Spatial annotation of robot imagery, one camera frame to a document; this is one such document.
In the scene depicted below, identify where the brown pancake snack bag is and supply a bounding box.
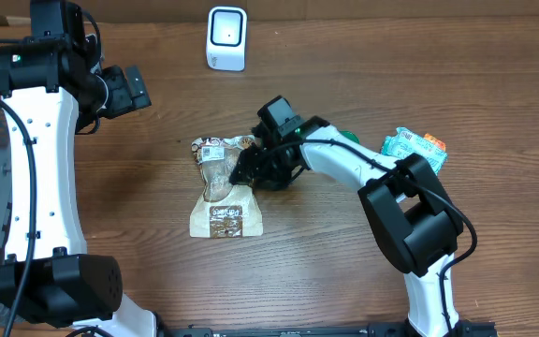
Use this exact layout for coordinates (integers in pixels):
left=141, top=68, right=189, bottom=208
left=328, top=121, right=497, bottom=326
left=189, top=135, right=264, bottom=239

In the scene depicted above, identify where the green lid jar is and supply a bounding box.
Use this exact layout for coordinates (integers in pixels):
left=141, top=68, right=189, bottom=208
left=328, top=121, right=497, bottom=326
left=340, top=130, right=360, bottom=144

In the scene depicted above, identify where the light green snack bag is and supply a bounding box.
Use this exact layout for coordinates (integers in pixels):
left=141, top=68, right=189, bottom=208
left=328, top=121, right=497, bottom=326
left=381, top=126, right=448, bottom=174

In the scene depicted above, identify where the orange snack packet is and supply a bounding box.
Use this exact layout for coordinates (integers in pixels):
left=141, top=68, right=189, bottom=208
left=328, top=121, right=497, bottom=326
left=424, top=133, right=446, bottom=152

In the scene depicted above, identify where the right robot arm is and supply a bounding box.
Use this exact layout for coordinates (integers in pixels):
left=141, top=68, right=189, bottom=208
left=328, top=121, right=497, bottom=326
left=229, top=96, right=464, bottom=336

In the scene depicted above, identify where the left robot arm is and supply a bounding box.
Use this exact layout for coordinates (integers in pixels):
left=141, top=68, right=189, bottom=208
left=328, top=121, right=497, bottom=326
left=0, top=0, right=163, bottom=336

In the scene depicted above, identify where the white barcode scanner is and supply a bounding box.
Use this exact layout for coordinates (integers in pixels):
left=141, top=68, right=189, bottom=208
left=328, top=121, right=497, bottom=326
left=206, top=6, right=248, bottom=72

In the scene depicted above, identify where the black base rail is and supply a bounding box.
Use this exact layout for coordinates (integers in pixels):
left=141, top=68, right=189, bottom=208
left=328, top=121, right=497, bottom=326
left=166, top=320, right=500, bottom=337

